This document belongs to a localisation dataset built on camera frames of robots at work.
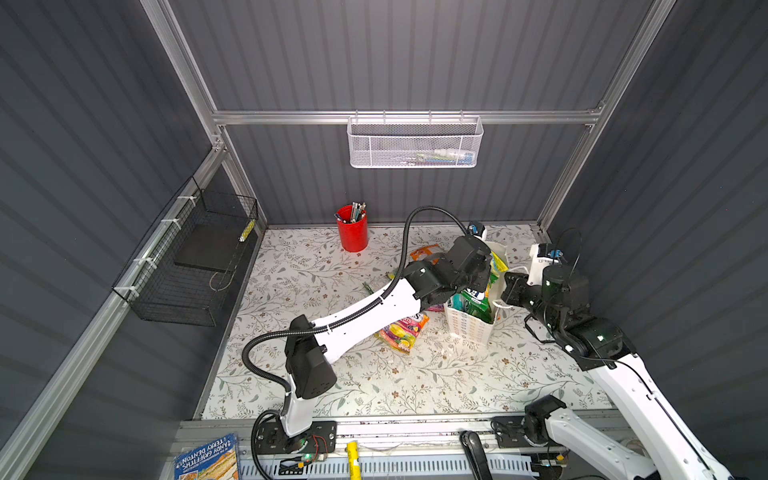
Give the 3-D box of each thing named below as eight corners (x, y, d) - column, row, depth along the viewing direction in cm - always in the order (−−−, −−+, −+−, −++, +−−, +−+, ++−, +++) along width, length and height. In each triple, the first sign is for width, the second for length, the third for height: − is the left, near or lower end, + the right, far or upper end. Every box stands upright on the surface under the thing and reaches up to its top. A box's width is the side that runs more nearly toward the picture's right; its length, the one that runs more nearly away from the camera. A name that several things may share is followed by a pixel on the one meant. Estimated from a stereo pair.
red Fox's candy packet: (376, 337, 93) (376, 332, 90) (398, 306, 100) (398, 300, 97) (407, 356, 89) (408, 351, 86) (428, 322, 96) (429, 317, 93)
